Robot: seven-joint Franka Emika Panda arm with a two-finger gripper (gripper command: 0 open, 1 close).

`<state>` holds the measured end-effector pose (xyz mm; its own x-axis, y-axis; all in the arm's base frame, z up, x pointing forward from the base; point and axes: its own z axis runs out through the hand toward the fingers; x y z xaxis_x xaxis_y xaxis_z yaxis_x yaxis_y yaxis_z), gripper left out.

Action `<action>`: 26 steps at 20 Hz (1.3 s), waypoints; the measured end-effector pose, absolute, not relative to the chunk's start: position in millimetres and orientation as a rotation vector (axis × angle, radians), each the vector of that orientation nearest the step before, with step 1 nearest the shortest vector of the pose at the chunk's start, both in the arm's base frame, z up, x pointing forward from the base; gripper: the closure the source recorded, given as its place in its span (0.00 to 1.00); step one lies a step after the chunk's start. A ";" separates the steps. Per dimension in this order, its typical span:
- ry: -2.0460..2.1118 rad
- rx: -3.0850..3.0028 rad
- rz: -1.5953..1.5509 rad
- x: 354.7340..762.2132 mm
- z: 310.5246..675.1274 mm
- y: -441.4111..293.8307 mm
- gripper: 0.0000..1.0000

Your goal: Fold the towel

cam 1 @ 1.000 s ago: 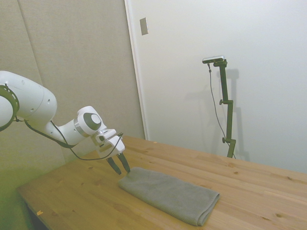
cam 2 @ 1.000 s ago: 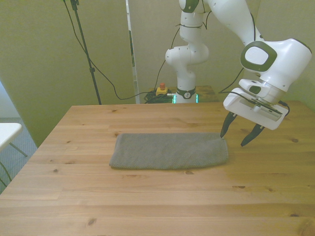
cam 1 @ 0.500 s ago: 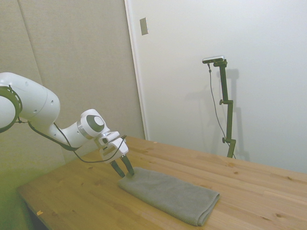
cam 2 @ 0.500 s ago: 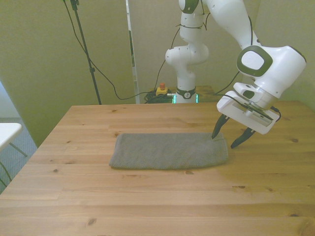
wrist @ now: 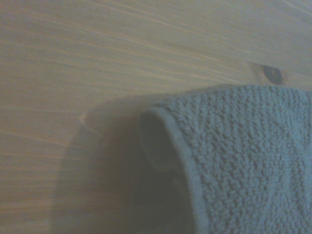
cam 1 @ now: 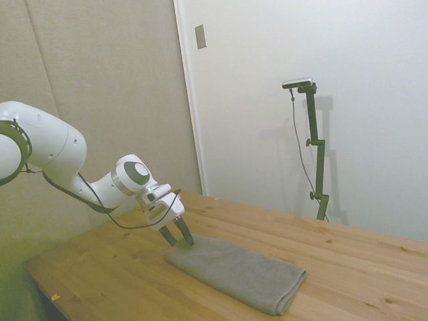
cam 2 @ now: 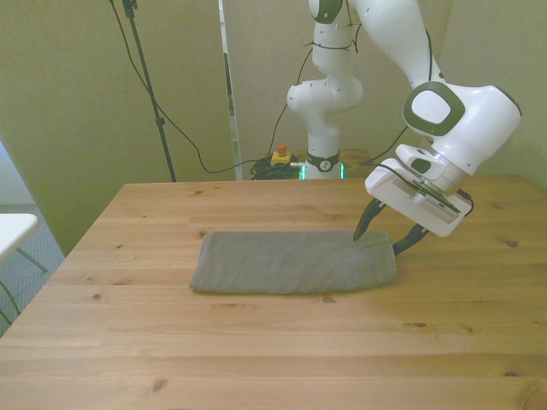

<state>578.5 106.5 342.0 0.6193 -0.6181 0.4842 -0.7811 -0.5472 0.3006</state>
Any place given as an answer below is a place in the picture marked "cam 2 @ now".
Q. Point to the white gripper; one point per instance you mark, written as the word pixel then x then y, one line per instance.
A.
pixel 397 196

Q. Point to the grey towel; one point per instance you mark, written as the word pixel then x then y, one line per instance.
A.
pixel 295 265

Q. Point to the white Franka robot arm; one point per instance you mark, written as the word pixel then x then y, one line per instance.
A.
pixel 470 124

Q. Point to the yellow emergency stop box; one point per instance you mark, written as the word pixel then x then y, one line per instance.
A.
pixel 280 159

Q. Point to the black tripod stand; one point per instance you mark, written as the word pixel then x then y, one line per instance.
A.
pixel 147 81

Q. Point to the white folding table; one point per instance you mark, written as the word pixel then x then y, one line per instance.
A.
pixel 15 230

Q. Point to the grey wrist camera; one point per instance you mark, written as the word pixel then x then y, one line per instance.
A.
pixel 436 203

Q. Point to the white upright panel frame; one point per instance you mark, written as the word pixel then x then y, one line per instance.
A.
pixel 233 141

